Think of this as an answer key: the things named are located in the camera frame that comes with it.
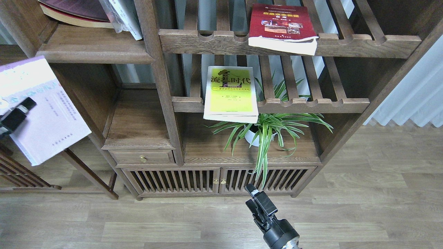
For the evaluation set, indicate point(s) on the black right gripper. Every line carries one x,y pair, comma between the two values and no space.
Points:
277,233

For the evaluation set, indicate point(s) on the dark wooden bookshelf unit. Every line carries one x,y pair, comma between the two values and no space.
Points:
146,98

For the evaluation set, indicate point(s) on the yellow-green paperback book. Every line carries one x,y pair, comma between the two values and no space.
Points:
231,94

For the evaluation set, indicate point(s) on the green spider plant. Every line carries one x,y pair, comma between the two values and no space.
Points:
280,122

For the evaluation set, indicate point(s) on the white book in plastic wrap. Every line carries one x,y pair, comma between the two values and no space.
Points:
123,16

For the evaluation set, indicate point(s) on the white and purple book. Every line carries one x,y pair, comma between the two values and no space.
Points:
53,124

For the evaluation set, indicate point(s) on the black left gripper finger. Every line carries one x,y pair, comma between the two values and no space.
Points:
12,119

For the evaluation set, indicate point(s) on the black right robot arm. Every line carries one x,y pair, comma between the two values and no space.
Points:
278,234

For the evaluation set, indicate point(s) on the brass drawer knob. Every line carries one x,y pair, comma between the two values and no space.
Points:
143,159

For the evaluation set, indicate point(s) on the white pleated curtain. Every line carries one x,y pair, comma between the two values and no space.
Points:
419,95

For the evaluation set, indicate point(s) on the maroon book with cream pages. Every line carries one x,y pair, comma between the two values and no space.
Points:
83,13

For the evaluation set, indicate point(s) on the red paperback book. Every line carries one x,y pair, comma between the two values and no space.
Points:
283,28

